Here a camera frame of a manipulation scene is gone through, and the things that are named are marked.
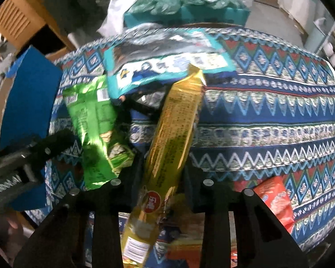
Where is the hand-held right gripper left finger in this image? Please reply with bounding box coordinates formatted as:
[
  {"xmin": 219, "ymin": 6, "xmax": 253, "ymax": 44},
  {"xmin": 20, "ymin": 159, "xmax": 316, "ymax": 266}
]
[{"xmin": 13, "ymin": 156, "xmax": 146, "ymax": 268}]

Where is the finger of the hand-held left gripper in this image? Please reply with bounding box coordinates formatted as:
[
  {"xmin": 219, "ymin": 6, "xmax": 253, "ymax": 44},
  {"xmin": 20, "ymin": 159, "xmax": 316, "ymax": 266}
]
[{"xmin": 25, "ymin": 130, "xmax": 76, "ymax": 171}]

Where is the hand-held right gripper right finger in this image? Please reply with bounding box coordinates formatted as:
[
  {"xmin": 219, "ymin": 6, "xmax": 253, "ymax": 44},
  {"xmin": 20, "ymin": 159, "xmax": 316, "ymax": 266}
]
[{"xmin": 181, "ymin": 165, "xmax": 308, "ymax": 268}]

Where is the green snack packet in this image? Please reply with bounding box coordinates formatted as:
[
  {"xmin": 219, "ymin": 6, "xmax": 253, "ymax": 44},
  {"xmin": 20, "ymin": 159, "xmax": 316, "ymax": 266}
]
[{"xmin": 62, "ymin": 75, "xmax": 136, "ymax": 190}]

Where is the blue cardboard box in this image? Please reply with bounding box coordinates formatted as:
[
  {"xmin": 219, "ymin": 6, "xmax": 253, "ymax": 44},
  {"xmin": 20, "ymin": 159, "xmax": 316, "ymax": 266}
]
[{"xmin": 0, "ymin": 45, "xmax": 64, "ymax": 211}]

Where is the long yellow snack packet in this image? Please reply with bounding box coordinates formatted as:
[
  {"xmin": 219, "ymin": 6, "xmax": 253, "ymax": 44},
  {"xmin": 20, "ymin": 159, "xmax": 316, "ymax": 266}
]
[{"xmin": 120, "ymin": 64, "xmax": 207, "ymax": 267}]

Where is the teal snack packet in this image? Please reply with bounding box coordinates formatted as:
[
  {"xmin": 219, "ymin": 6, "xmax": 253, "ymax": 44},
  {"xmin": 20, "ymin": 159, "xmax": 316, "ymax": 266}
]
[{"xmin": 105, "ymin": 29, "xmax": 236, "ymax": 99}]

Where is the patterned blue blanket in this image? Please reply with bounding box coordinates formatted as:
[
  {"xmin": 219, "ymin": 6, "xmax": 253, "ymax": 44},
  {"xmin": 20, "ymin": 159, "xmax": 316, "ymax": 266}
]
[{"xmin": 45, "ymin": 26, "xmax": 335, "ymax": 268}]

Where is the wooden louvred wardrobe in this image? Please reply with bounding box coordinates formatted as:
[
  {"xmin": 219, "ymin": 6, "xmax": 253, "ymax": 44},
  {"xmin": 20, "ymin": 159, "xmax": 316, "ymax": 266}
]
[{"xmin": 0, "ymin": 0, "xmax": 73, "ymax": 59}]

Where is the black coat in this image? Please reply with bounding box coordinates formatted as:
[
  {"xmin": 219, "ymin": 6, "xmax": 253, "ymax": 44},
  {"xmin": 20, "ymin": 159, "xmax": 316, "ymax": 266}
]
[{"xmin": 42, "ymin": 0, "xmax": 115, "ymax": 42}]

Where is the clear plastic bag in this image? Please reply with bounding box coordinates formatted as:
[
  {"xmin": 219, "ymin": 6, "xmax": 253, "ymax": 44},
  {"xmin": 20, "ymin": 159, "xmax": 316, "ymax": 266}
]
[{"xmin": 98, "ymin": 0, "xmax": 254, "ymax": 37}]

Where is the group of shoes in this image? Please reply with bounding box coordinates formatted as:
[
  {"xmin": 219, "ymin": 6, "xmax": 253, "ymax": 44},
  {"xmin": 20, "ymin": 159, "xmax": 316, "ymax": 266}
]
[{"xmin": 322, "ymin": 28, "xmax": 335, "ymax": 70}]

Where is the pale blue shoe rack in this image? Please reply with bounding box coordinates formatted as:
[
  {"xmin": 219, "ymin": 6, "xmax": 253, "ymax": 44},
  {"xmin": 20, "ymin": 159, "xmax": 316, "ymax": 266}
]
[{"xmin": 304, "ymin": 17, "xmax": 335, "ymax": 70}]

